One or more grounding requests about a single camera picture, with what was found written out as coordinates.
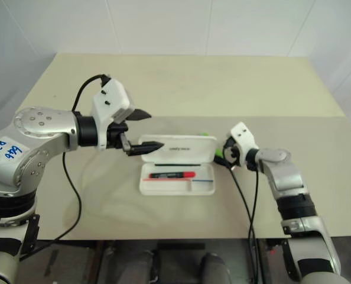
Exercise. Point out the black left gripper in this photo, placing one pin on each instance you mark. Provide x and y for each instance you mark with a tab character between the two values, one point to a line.
116	136

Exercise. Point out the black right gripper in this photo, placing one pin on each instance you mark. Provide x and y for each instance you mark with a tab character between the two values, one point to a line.
233	154

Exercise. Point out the green marker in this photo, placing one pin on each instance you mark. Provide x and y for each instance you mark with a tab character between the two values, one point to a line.
219	151

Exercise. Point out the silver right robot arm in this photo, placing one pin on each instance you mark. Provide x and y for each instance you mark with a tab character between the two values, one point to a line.
284	174

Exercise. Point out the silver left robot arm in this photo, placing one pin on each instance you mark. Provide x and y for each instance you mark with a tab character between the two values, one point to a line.
42	139

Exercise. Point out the white plastic pencil case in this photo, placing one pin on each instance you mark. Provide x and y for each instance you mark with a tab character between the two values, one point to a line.
177	165

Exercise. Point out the red marker with black cap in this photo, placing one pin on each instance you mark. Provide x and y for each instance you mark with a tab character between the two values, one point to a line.
172	175

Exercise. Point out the thin red and blue pencil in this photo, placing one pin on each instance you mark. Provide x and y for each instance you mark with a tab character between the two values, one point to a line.
169	179

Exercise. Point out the dark rounded shape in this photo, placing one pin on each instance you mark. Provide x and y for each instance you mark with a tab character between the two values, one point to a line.
212	267

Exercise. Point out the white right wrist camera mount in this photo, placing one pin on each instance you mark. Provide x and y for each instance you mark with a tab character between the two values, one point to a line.
244	136

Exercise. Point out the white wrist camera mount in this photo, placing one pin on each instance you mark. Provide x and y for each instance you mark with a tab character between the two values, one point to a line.
244	136
112	100

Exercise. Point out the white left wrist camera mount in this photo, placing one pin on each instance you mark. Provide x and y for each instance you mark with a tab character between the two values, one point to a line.
112	100

